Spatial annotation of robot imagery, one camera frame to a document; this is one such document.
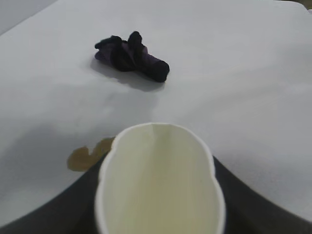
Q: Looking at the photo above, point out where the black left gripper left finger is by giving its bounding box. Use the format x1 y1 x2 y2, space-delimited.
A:
0 155 108 234

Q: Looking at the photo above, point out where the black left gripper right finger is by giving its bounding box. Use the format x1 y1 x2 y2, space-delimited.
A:
211 155 312 234

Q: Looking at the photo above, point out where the white paper cup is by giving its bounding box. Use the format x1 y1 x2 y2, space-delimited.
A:
94 121 227 234

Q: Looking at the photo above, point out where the black and purple cloth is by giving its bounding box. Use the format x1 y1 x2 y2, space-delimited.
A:
94 31 171 83

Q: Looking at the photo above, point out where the brown liquid spill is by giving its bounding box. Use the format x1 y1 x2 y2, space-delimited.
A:
66 136 116 172

